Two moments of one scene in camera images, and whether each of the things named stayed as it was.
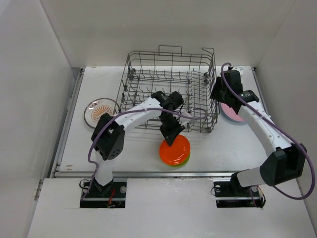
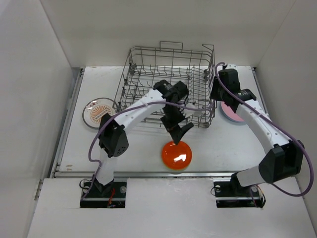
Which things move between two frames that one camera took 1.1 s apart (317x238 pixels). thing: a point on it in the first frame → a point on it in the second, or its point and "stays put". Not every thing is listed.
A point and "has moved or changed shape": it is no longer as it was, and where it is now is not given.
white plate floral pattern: [94, 109] stays put
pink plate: [231, 114] stays put
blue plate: [235, 121] stays put
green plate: [182, 164] → [166, 167]
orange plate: [177, 154] has moved or changed shape
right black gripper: [215, 92] stays put
